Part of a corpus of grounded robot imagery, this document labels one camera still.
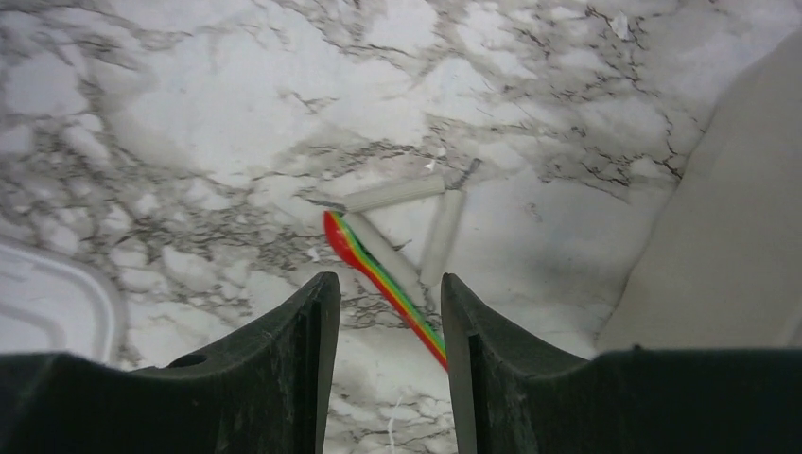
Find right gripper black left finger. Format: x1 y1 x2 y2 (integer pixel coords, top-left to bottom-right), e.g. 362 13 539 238
1 271 341 453

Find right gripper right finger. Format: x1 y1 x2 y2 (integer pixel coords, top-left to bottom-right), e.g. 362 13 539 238
441 273 801 453

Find red plastic spoon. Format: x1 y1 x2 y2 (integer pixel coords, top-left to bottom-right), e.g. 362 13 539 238
323 211 448 371

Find white clay pipe triangle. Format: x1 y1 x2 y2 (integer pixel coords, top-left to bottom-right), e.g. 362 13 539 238
325 158 482 310

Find white bin lid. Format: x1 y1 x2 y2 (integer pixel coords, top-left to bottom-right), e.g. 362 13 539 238
1 236 127 365

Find beige plastic bin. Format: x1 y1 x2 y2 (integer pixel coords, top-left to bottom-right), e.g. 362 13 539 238
596 33 801 351

